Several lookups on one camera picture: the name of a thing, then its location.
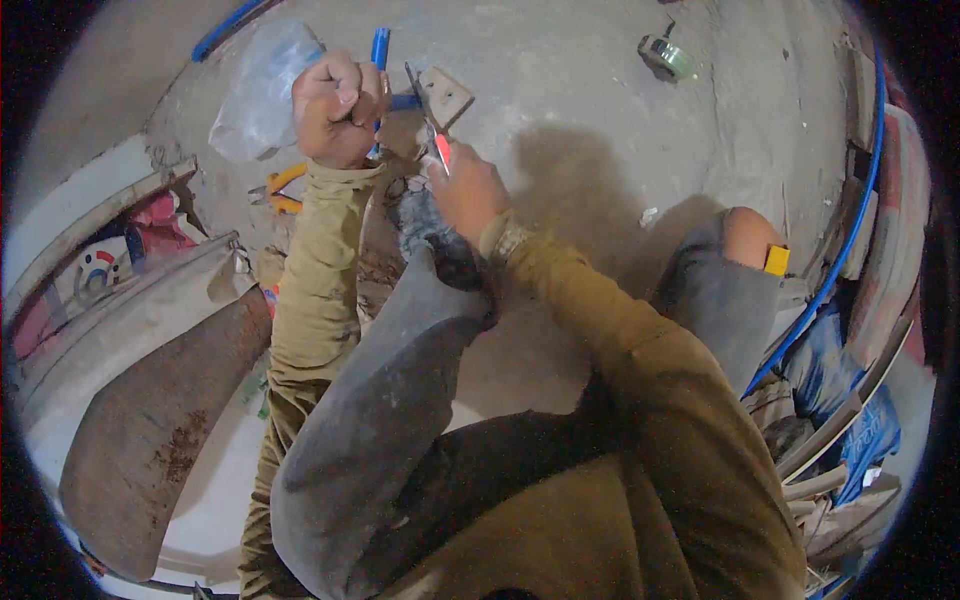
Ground person's body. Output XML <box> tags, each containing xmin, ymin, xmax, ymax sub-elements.
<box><xmin>238</xmin><ymin>330</ymin><xmax>810</xmax><ymax>600</ymax></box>

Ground red handled cutting tool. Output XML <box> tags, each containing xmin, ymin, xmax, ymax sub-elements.
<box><xmin>404</xmin><ymin>61</ymin><xmax>454</xmax><ymax>180</ymax></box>

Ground person's left hand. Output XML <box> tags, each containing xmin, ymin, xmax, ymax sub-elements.
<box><xmin>291</xmin><ymin>49</ymin><xmax>393</xmax><ymax>171</ymax></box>

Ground green tape roll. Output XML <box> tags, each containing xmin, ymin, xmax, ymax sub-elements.
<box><xmin>636</xmin><ymin>21</ymin><xmax>696</xmax><ymax>84</ymax></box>

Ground person's right hand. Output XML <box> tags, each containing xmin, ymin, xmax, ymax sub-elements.
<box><xmin>422</xmin><ymin>139</ymin><xmax>516</xmax><ymax>250</ymax></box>

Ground red and white bag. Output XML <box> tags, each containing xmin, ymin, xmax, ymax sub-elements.
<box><xmin>9</xmin><ymin>189</ymin><xmax>205</xmax><ymax>361</ymax></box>

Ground person's right fingers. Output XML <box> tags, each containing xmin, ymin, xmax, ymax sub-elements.
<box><xmin>422</xmin><ymin>139</ymin><xmax>470</xmax><ymax>207</ymax></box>

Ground clear plastic bag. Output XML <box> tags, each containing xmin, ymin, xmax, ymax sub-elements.
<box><xmin>207</xmin><ymin>19</ymin><xmax>328</xmax><ymax>165</ymax></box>

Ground person's legs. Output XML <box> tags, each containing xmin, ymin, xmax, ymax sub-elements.
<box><xmin>268</xmin><ymin>187</ymin><xmax>790</xmax><ymax>600</ymax></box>

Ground orange handled pliers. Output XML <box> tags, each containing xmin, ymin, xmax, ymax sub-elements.
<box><xmin>248</xmin><ymin>162</ymin><xmax>310</xmax><ymax>216</ymax></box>

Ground person's left fingers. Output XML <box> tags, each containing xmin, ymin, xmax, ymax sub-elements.
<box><xmin>313</xmin><ymin>49</ymin><xmax>393</xmax><ymax>127</ymax></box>

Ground short blue pipe piece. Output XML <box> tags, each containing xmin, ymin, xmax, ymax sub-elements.
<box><xmin>365</xmin><ymin>27</ymin><xmax>423</xmax><ymax>161</ymax></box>

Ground long blue pipe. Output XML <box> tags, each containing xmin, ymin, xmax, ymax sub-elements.
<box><xmin>741</xmin><ymin>45</ymin><xmax>889</xmax><ymax>400</ymax></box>

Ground blue plastic sack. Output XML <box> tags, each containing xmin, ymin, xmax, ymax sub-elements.
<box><xmin>780</xmin><ymin>303</ymin><xmax>903</xmax><ymax>508</ymax></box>

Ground pile of wooden planks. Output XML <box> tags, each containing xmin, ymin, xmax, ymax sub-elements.
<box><xmin>742</xmin><ymin>315</ymin><xmax>920</xmax><ymax>600</ymax></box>

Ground beige cloth sack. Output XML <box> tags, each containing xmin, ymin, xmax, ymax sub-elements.
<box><xmin>7</xmin><ymin>231</ymin><xmax>258</xmax><ymax>421</ymax></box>

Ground rusty metal cylinder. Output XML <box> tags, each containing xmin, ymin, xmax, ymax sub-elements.
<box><xmin>58</xmin><ymin>283</ymin><xmax>274</xmax><ymax>584</ymax></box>

